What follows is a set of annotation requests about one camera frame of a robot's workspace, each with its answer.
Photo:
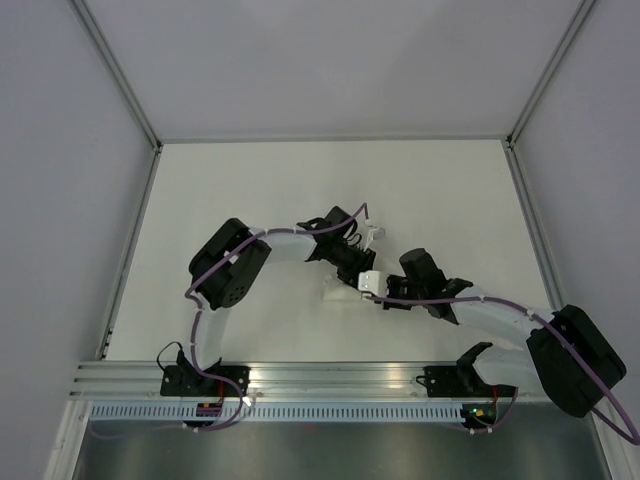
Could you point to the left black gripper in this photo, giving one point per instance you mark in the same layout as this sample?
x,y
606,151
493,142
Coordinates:
x,y
351,274

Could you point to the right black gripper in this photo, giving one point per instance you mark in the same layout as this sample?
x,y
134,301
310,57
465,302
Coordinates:
x,y
391,281

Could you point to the white cloth napkin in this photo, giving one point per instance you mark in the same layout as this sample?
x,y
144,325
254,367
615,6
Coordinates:
x,y
334,290

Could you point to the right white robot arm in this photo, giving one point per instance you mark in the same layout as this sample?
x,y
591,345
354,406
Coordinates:
x,y
558,353

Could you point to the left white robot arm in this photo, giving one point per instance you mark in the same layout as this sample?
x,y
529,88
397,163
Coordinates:
x,y
226,267

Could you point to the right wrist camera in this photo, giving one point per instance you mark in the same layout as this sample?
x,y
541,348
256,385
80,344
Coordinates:
x,y
373,283

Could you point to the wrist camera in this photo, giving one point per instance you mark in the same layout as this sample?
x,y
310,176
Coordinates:
x,y
372,232
373,283

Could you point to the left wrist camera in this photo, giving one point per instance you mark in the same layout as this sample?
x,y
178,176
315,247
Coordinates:
x,y
372,232

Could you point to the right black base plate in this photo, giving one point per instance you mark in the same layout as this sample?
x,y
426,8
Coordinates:
x,y
449,381

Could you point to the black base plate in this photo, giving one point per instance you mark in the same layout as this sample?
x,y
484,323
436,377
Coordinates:
x,y
185,381
449,381

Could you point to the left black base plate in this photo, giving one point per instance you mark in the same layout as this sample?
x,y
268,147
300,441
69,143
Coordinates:
x,y
185,381

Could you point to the white slotted cable duct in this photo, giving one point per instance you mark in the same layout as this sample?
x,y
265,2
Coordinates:
x,y
303,412

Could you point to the aluminium mounting rail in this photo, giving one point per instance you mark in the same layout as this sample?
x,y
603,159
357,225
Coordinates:
x,y
271,381

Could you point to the right aluminium frame post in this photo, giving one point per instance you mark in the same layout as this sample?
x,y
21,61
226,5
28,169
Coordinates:
x,y
560,53

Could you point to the aluminium frame post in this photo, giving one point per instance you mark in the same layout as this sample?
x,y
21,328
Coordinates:
x,y
560,53
89,23

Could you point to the left aluminium frame post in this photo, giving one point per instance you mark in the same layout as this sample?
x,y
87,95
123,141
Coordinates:
x,y
89,23

